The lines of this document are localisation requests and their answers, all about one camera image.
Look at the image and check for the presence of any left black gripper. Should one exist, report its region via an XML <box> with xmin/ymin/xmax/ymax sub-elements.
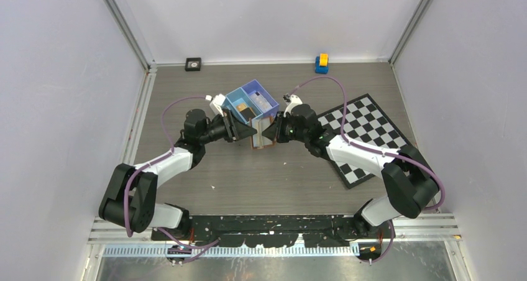
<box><xmin>199</xmin><ymin>111</ymin><xmax>257</xmax><ymax>145</ymax></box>

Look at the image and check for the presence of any blue three-compartment organizer box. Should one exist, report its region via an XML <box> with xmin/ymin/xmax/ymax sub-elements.
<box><xmin>223</xmin><ymin>80</ymin><xmax>280</xmax><ymax>125</ymax></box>

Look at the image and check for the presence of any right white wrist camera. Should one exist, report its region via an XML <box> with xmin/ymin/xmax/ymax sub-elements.
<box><xmin>283</xmin><ymin>94</ymin><xmax>303</xmax><ymax>117</ymax></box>

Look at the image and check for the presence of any small black square object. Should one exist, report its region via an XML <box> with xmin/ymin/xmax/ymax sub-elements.
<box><xmin>185</xmin><ymin>57</ymin><xmax>202</xmax><ymax>71</ymax></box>

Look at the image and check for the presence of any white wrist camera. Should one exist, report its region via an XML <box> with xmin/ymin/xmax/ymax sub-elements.
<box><xmin>205</xmin><ymin>94</ymin><xmax>226</xmax><ymax>116</ymax></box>
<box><xmin>283</xmin><ymin>94</ymin><xmax>303</xmax><ymax>117</ymax></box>

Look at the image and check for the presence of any blue yellow toy block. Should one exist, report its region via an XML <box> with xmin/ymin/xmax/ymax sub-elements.
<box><xmin>314</xmin><ymin>53</ymin><xmax>329</xmax><ymax>75</ymax></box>

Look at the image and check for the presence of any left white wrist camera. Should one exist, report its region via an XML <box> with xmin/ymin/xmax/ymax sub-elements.
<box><xmin>205</xmin><ymin>94</ymin><xmax>226</xmax><ymax>116</ymax></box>

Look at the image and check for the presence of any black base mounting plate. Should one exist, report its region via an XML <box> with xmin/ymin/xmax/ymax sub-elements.
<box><xmin>152</xmin><ymin>214</ymin><xmax>391</xmax><ymax>248</ymax></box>

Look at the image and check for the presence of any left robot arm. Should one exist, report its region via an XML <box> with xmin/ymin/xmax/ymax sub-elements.
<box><xmin>98</xmin><ymin>109</ymin><xmax>257</xmax><ymax>240</ymax></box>

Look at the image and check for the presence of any black white checkerboard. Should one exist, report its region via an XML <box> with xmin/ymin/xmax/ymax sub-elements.
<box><xmin>317</xmin><ymin>93</ymin><xmax>419</xmax><ymax>190</ymax></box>

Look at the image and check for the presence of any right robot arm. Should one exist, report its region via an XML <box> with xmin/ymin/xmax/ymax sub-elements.
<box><xmin>262</xmin><ymin>104</ymin><xmax>442</xmax><ymax>238</ymax></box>

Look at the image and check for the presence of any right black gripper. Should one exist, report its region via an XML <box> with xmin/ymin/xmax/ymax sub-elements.
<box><xmin>262</xmin><ymin>111</ymin><xmax>309</xmax><ymax>144</ymax></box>

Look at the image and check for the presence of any white item in box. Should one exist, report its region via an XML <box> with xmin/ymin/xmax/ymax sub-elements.
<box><xmin>250</xmin><ymin>91</ymin><xmax>272</xmax><ymax>113</ymax></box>

